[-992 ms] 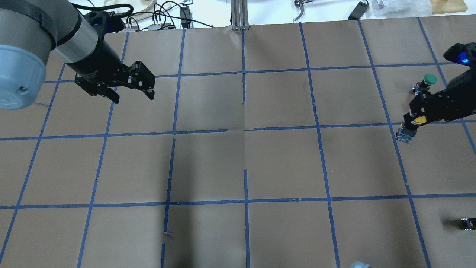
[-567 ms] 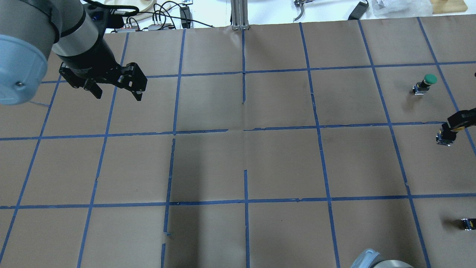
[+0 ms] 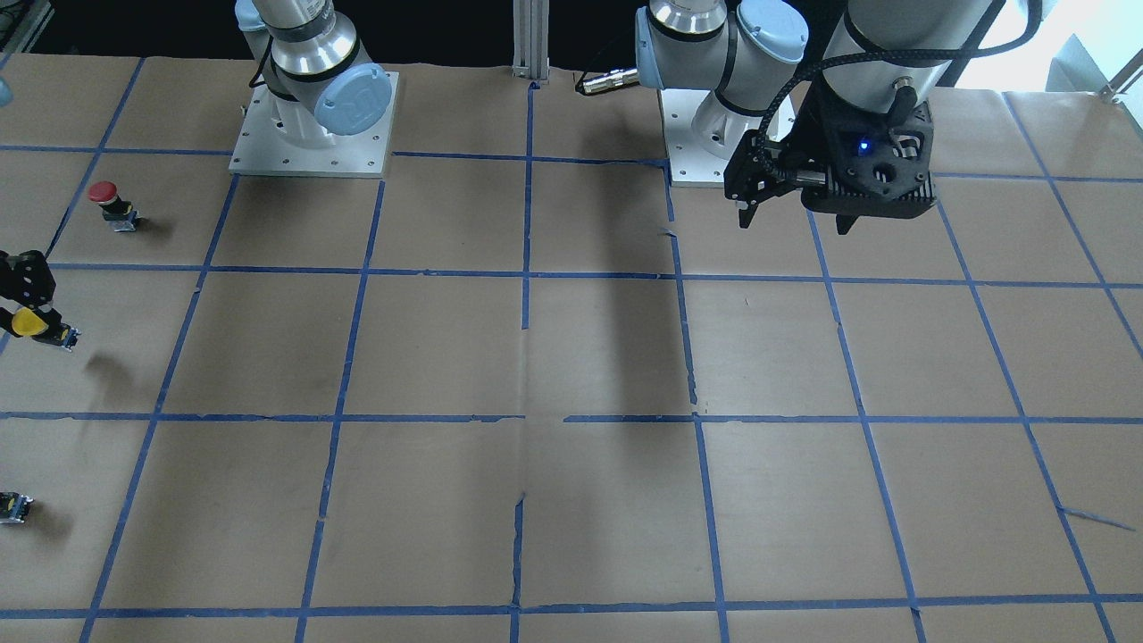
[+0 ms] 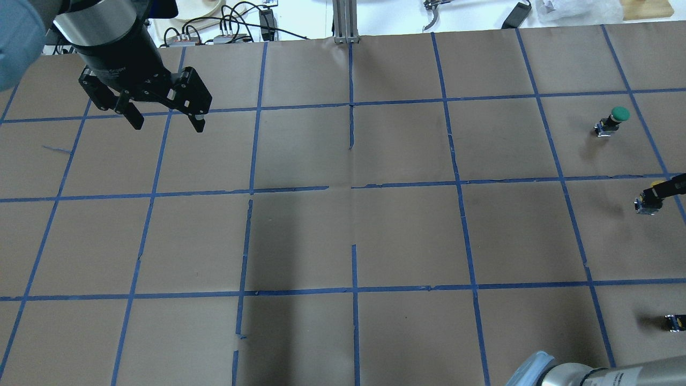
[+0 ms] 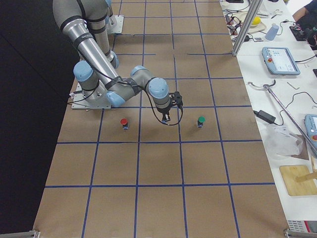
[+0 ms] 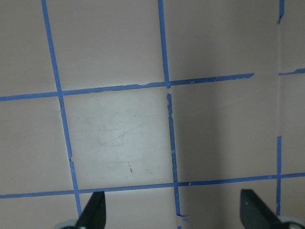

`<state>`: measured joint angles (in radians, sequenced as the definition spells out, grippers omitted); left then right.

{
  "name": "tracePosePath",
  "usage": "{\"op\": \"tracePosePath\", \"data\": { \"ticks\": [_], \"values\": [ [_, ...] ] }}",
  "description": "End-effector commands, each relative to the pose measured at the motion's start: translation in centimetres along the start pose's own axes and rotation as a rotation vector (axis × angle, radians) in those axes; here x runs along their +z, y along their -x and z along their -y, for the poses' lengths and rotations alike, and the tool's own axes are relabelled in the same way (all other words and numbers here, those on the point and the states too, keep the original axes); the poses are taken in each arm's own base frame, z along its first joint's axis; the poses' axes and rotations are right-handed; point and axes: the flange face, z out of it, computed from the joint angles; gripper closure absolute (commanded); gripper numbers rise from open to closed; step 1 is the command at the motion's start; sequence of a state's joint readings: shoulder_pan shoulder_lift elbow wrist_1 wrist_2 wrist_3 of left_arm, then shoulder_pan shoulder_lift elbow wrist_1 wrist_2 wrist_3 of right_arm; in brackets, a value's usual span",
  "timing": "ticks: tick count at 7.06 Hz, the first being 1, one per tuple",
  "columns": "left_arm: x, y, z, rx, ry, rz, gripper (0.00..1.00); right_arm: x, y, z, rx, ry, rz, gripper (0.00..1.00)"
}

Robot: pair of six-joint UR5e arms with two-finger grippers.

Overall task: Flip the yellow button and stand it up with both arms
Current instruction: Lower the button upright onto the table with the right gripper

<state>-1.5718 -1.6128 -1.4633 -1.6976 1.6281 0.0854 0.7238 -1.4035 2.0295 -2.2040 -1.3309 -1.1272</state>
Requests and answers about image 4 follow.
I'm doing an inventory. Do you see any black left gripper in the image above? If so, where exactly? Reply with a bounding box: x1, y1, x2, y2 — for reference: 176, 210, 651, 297
74, 24, 212, 133

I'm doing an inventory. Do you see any yellow push button switch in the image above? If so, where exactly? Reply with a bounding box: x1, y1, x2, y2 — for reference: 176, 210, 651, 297
634, 181, 666, 216

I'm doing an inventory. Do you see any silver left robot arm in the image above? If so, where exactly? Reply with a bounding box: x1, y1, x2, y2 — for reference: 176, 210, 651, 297
1, 1, 212, 133

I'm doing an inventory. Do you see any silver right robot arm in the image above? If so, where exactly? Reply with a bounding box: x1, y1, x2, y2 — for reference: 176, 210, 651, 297
507, 174, 685, 385

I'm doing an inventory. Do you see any cream round plate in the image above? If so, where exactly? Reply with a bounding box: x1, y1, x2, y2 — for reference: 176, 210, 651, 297
175, 0, 223, 21

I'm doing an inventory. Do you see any cream rectangular tray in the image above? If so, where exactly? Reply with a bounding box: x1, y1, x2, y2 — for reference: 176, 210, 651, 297
151, 1, 247, 41

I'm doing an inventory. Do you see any small black yellow component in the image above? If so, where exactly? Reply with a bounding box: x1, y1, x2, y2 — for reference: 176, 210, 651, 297
663, 314, 686, 332

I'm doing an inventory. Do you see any wooden cutting board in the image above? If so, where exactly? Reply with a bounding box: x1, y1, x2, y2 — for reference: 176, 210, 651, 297
620, 0, 675, 21

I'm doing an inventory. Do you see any clear plastic bag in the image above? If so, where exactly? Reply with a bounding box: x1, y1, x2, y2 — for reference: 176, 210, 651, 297
531, 1, 624, 25

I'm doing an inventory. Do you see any black power adapter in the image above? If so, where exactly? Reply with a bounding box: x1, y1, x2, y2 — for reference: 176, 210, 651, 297
501, 1, 532, 29

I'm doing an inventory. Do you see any brown paper table mat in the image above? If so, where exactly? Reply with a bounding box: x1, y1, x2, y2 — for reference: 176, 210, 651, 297
2, 21, 684, 385

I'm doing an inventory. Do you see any green push button switch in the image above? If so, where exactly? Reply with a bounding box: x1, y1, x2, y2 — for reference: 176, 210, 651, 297
594, 107, 631, 138

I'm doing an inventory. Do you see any aluminium frame post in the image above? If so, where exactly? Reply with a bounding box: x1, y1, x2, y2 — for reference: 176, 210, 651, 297
332, 0, 360, 44

